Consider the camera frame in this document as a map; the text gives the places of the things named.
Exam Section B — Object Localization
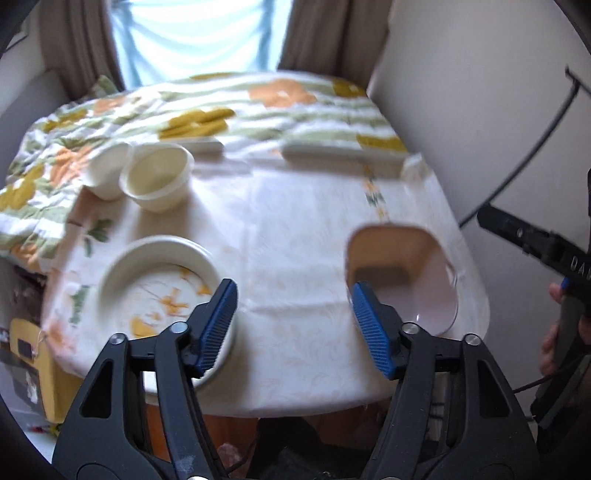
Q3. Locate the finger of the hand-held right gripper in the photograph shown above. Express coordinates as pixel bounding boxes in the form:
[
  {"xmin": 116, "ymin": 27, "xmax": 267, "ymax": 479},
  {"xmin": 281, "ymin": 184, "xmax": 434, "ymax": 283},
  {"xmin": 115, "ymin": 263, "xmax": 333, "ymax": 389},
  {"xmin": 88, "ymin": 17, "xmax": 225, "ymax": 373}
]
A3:
[{"xmin": 477, "ymin": 203, "xmax": 555, "ymax": 265}]

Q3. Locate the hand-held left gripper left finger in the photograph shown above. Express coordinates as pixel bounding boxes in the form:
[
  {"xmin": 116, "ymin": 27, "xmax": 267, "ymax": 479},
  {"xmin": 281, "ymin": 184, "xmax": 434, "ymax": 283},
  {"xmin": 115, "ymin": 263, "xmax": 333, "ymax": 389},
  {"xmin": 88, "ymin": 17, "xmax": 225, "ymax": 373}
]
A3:
[{"xmin": 52, "ymin": 278, "xmax": 238, "ymax": 480}]

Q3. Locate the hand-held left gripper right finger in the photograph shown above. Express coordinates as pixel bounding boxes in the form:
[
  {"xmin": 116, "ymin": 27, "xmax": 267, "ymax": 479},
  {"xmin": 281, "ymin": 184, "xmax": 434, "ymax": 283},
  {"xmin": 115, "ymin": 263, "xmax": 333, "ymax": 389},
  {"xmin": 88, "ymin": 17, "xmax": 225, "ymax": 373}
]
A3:
[{"xmin": 352, "ymin": 282, "xmax": 541, "ymax": 480}]

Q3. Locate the pink square bowl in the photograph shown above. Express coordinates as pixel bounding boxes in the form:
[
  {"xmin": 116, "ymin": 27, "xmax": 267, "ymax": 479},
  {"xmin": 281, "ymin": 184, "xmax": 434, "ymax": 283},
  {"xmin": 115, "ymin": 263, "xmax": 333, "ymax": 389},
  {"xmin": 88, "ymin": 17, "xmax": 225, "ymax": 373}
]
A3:
[{"xmin": 345, "ymin": 224, "xmax": 461, "ymax": 336}]

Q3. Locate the floral print plate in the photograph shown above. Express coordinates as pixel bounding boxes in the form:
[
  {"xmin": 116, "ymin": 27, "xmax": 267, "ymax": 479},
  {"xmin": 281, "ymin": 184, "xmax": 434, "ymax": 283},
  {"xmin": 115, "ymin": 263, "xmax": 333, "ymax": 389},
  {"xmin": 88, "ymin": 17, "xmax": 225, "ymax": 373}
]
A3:
[{"xmin": 98, "ymin": 235, "xmax": 239, "ymax": 394}]

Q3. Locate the wide cream bowl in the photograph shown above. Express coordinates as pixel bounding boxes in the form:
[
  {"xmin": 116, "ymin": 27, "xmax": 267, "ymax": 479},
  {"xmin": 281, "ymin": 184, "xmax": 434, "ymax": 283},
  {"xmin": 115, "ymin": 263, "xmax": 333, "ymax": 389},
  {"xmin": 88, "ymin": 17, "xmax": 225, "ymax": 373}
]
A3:
[{"xmin": 119, "ymin": 142, "xmax": 195, "ymax": 213}]

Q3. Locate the tall cream bowl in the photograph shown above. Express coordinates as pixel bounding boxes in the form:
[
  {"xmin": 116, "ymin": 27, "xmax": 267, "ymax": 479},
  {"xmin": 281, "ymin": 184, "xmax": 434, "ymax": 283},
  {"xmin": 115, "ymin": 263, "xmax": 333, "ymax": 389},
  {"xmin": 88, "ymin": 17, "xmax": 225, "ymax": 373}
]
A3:
[{"xmin": 84, "ymin": 141, "xmax": 136, "ymax": 202}]

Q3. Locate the person's right hand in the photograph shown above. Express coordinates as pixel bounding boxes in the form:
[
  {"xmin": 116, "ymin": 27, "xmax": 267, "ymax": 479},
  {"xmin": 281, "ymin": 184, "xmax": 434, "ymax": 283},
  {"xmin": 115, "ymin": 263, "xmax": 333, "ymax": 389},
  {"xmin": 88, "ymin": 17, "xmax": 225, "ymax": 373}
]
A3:
[{"xmin": 538, "ymin": 281, "xmax": 571, "ymax": 376}]

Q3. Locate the black bent stand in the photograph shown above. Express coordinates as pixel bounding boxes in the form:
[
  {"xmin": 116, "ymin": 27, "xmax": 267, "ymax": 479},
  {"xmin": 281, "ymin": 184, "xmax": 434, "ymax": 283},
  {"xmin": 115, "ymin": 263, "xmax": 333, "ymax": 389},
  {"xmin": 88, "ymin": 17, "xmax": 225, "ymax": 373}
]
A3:
[{"xmin": 458, "ymin": 67, "xmax": 584, "ymax": 228}]

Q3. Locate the white floral tablecloth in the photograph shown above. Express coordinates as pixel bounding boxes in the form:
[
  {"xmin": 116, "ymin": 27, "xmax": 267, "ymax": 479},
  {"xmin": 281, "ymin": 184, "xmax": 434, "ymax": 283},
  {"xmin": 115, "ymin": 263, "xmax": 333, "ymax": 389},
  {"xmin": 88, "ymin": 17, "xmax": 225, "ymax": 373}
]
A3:
[{"xmin": 41, "ymin": 152, "xmax": 491, "ymax": 419}]

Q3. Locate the yellow box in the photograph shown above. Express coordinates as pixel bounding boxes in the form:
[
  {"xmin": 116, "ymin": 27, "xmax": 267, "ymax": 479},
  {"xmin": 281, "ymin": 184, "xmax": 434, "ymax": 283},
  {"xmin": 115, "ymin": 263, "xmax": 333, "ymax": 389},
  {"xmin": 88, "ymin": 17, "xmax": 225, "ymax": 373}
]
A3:
[{"xmin": 8, "ymin": 318, "xmax": 85, "ymax": 424}]

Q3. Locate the long white tray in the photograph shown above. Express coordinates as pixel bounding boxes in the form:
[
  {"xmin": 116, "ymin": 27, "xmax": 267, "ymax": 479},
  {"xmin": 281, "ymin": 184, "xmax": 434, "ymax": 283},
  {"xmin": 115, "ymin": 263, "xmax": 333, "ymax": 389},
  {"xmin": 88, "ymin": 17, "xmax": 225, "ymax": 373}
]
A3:
[{"xmin": 281, "ymin": 137, "xmax": 403, "ymax": 163}]

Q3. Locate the floral striped blanket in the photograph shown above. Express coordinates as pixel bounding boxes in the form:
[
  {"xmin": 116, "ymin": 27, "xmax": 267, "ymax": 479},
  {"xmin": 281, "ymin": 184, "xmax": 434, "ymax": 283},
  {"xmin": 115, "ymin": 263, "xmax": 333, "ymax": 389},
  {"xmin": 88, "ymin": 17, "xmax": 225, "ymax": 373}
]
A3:
[{"xmin": 0, "ymin": 71, "xmax": 408, "ymax": 274}]

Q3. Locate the brown curtain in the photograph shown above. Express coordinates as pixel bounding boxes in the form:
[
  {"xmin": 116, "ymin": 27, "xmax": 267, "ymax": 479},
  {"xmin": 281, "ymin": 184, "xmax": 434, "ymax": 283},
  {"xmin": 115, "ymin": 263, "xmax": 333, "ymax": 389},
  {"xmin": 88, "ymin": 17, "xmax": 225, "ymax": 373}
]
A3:
[
  {"xmin": 277, "ymin": 0, "xmax": 394, "ymax": 82},
  {"xmin": 37, "ymin": 0, "xmax": 126, "ymax": 101}
]

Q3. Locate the light blue cloth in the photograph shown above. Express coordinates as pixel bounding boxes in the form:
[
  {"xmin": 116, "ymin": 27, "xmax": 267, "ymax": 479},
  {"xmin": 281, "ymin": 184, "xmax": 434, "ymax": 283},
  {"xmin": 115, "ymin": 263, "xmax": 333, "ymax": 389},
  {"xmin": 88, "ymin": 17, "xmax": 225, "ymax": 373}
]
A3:
[{"xmin": 111, "ymin": 0, "xmax": 295, "ymax": 89}]

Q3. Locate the grey padded headboard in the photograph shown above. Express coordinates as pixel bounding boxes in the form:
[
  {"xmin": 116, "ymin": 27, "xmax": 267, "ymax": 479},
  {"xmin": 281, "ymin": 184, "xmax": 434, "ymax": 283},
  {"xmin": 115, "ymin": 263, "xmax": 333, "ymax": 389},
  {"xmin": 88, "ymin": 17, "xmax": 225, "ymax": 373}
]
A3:
[{"xmin": 0, "ymin": 69, "xmax": 71, "ymax": 136}]

